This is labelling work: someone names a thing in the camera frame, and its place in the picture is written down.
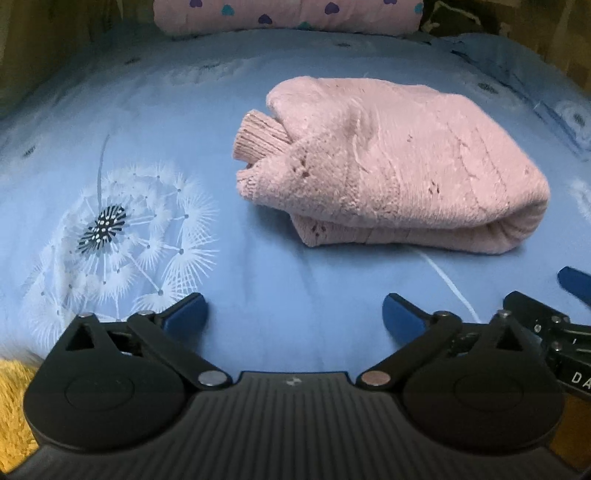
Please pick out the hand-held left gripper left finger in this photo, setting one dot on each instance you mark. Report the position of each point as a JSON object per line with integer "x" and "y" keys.
{"x": 187, "y": 314}

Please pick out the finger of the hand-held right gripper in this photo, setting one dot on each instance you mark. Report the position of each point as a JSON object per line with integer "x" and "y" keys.
{"x": 535, "y": 311}
{"x": 576, "y": 284}

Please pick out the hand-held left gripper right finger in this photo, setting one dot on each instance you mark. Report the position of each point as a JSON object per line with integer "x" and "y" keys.
{"x": 401, "y": 316}

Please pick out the pink knitted cardigan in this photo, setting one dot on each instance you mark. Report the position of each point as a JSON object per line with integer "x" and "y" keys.
{"x": 406, "y": 161}

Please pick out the blue dandelion-print bed sheet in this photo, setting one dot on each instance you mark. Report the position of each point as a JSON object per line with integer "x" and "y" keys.
{"x": 277, "y": 286}

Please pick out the yellow fuzzy cloth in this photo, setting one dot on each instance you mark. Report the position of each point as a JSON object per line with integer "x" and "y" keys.
{"x": 16, "y": 406}

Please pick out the blue dandelion-print pillow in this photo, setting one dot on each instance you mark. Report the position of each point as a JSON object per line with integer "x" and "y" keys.
{"x": 517, "y": 69}

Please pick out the dark cloth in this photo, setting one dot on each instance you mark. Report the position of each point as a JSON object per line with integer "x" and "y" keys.
{"x": 457, "y": 16}

